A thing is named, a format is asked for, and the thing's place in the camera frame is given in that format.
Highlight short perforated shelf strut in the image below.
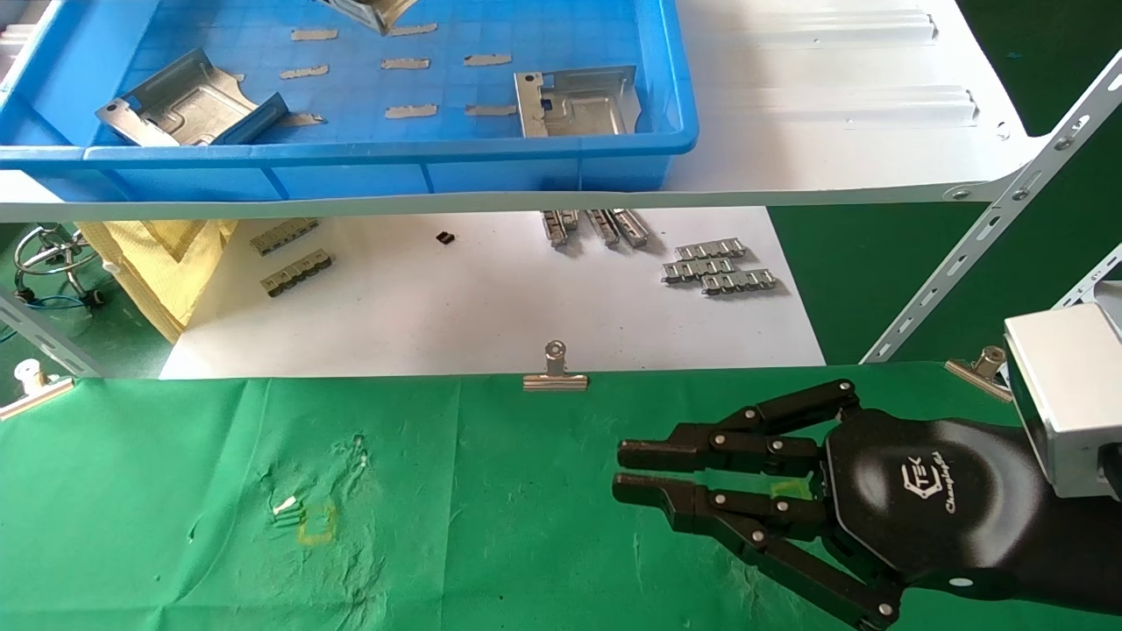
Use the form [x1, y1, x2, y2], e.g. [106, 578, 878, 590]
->
[1056, 245, 1122, 309]

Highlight blue plastic bin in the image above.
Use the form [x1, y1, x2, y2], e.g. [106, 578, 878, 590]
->
[0, 0, 700, 202]

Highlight green cloth mat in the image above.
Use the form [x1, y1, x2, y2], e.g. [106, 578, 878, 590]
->
[0, 361, 1122, 631]

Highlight blue cable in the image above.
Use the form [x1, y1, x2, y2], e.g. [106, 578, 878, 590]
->
[0, 294, 89, 343]

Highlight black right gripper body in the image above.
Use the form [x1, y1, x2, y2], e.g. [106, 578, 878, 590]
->
[820, 408, 1053, 601]

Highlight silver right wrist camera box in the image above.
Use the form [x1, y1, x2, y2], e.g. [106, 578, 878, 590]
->
[1004, 282, 1122, 500]

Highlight long perforated shelf strut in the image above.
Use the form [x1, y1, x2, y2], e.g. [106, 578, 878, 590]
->
[862, 51, 1122, 365]

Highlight white metal shelf board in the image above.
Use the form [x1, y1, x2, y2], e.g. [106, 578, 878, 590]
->
[0, 0, 1048, 223]

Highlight tan connector strip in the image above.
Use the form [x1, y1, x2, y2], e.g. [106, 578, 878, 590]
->
[261, 250, 336, 298]
[250, 218, 321, 257]

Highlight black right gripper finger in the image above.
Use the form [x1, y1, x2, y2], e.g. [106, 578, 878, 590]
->
[618, 379, 862, 479]
[612, 473, 904, 630]

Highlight yellow cloth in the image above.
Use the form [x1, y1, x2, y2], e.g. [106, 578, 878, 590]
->
[77, 219, 242, 344]

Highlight silver binder clip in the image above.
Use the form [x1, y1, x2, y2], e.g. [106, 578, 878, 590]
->
[944, 346, 1013, 404]
[0, 359, 76, 422]
[523, 340, 590, 392]

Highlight metal wire ring stand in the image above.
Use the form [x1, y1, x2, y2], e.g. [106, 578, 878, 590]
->
[13, 223, 110, 308]

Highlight white lower board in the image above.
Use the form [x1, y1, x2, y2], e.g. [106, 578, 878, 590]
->
[158, 207, 827, 379]

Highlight grey perforated shelf strut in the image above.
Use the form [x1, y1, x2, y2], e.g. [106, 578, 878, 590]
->
[0, 289, 102, 379]

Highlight bent sheet metal part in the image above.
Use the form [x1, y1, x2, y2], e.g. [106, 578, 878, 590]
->
[96, 49, 290, 148]
[515, 67, 643, 139]
[316, 0, 420, 36]

